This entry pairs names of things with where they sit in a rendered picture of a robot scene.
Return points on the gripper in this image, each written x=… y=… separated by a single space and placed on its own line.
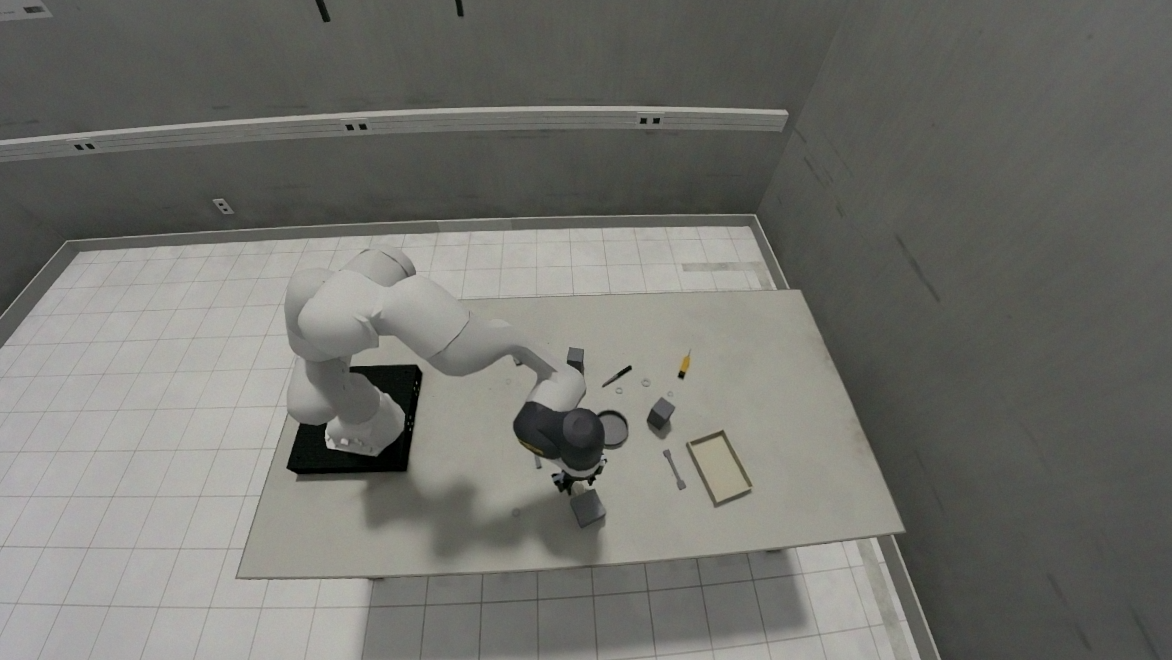
x=567 y=482

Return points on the beige shallow open tray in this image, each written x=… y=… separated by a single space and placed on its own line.
x=715 y=454

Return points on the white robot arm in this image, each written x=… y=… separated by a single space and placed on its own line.
x=376 y=286

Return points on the yellow pin with black cap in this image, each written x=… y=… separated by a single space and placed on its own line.
x=684 y=366

